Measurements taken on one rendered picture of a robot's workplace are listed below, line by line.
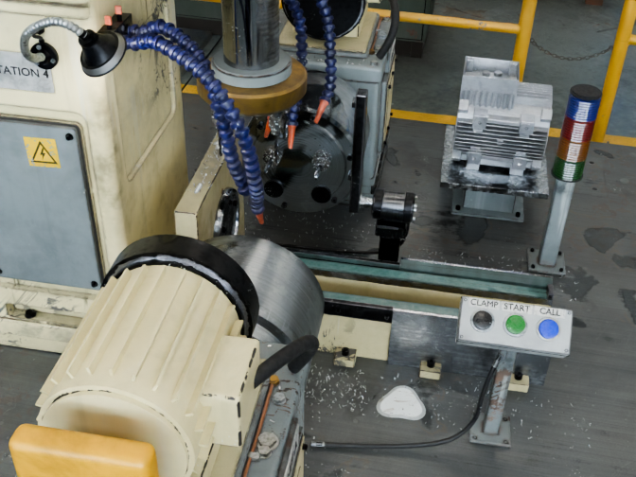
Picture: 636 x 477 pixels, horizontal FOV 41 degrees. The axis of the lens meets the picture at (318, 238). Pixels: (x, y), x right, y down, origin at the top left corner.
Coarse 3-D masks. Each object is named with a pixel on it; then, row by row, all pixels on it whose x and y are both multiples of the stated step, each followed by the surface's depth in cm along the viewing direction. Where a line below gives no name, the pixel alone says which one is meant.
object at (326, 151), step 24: (312, 72) 176; (312, 96) 168; (336, 96) 171; (264, 120) 167; (288, 120) 166; (312, 120) 164; (336, 120) 165; (264, 144) 170; (288, 144) 169; (312, 144) 168; (336, 144) 167; (264, 168) 165; (288, 168) 172; (312, 168) 171; (336, 168) 170; (264, 192) 177; (288, 192) 175; (312, 192) 174; (336, 192) 174
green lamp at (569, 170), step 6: (558, 162) 169; (564, 162) 168; (570, 162) 167; (576, 162) 167; (582, 162) 168; (558, 168) 169; (564, 168) 169; (570, 168) 168; (576, 168) 168; (582, 168) 169; (558, 174) 170; (564, 174) 169; (570, 174) 169; (576, 174) 169; (570, 180) 170
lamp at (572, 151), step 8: (560, 136) 167; (560, 144) 167; (568, 144) 165; (576, 144) 165; (584, 144) 165; (560, 152) 168; (568, 152) 166; (576, 152) 166; (584, 152) 166; (568, 160) 167; (576, 160) 167
